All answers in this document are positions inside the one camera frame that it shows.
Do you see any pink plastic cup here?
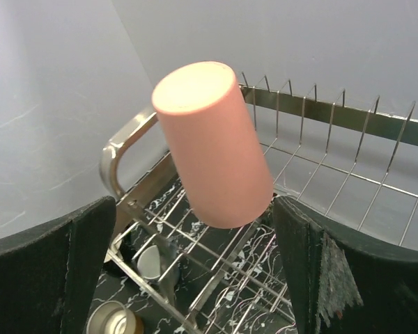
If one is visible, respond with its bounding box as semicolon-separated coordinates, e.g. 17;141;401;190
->
151;61;273;229

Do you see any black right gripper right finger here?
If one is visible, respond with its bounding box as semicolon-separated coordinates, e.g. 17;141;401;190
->
272;196;418;333

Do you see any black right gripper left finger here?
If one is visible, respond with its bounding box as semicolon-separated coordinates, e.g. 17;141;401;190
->
0;196;116;333

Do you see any steel two-tier dish rack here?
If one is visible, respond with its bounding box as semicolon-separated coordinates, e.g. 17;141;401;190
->
98;79;418;333

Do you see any brown and cream cup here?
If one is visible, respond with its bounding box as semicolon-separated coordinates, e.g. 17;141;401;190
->
86;301;144;334

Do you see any black mug cream inside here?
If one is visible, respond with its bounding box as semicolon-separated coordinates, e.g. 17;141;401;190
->
103;234;137;278

